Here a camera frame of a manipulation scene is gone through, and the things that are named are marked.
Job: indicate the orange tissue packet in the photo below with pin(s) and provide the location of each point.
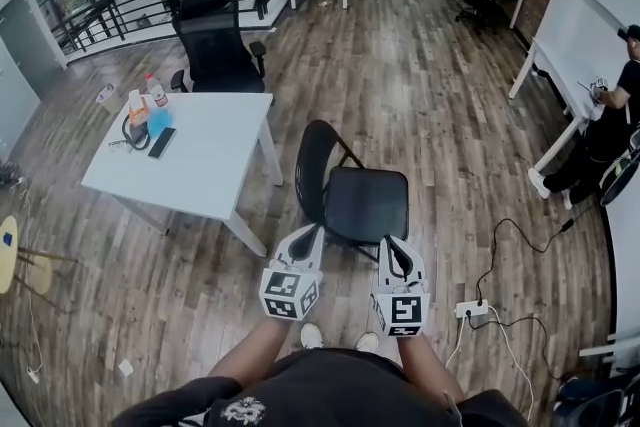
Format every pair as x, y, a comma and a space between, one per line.
137, 110

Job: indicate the white power strip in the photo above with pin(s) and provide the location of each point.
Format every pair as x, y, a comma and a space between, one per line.
471, 308

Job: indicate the grey door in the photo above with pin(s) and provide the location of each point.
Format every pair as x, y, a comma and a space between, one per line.
25, 35

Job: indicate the large white desk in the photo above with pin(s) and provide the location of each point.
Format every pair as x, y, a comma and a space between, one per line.
570, 45

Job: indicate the person's left forearm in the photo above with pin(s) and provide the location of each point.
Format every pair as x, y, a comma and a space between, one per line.
255, 345

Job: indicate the black folding chair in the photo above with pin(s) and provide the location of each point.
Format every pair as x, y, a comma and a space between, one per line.
365, 205

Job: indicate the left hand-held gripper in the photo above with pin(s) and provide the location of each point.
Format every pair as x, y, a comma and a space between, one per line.
287, 290

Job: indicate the black smartphone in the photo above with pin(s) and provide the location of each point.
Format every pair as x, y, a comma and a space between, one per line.
162, 142

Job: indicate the person's black shirt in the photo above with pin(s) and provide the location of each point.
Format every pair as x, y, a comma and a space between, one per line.
320, 390

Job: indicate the black white round frame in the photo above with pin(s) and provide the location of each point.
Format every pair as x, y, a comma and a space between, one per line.
620, 180

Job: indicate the person's left white shoe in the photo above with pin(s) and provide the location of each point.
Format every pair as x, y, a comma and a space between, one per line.
311, 336

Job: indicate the dark blue chair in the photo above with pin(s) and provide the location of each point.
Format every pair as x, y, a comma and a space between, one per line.
595, 402

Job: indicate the white paper scrap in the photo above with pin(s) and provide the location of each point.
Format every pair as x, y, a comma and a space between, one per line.
125, 367

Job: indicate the person's right forearm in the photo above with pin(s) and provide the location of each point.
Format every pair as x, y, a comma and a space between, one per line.
425, 362

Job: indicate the yellow round stool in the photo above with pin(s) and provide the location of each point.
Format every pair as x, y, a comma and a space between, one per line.
7, 255

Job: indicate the person's right white shoe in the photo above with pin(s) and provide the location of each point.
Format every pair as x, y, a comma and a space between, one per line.
367, 342

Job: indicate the eyeglasses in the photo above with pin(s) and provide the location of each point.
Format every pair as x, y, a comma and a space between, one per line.
120, 146

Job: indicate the white slipper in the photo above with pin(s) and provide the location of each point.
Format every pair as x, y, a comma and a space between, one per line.
105, 93

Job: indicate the white square table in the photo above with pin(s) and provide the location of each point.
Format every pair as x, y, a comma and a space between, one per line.
210, 150

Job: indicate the clear water bottle red label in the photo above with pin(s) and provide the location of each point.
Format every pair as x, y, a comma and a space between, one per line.
157, 92

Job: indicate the small blue card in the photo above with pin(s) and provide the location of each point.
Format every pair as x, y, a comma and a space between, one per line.
6, 238

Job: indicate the black mesh office chair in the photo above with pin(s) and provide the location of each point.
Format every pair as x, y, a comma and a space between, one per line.
215, 45

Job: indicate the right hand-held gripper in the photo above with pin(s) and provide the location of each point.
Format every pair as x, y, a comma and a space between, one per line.
402, 310

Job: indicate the person's white shoe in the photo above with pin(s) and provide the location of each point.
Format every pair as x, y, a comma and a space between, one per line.
311, 336
367, 342

